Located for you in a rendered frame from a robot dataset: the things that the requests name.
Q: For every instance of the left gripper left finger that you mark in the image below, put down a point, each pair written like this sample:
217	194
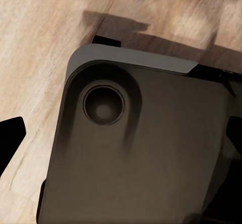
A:
12	132

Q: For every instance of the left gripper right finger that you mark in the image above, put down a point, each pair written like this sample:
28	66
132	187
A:
234	132

